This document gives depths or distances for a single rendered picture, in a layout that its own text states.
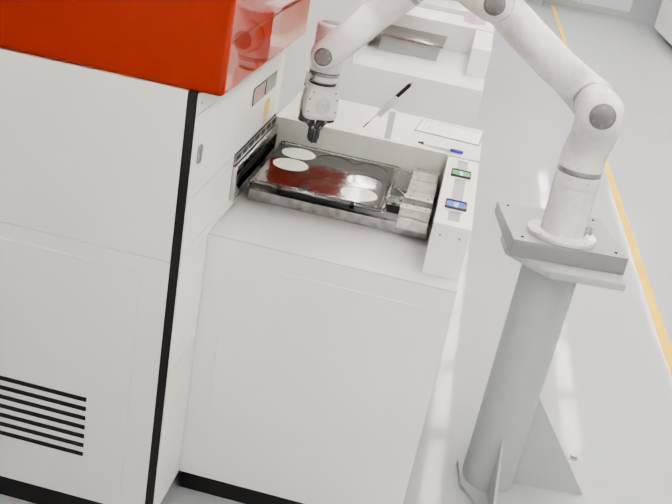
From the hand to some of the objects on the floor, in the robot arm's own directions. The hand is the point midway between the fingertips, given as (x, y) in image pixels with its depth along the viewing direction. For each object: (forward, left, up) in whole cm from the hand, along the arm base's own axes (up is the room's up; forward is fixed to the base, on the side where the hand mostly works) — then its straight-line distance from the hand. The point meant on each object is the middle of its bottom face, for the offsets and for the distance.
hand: (313, 134), depth 248 cm
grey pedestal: (-83, -7, -100) cm, 130 cm away
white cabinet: (-16, -9, -99) cm, 101 cm away
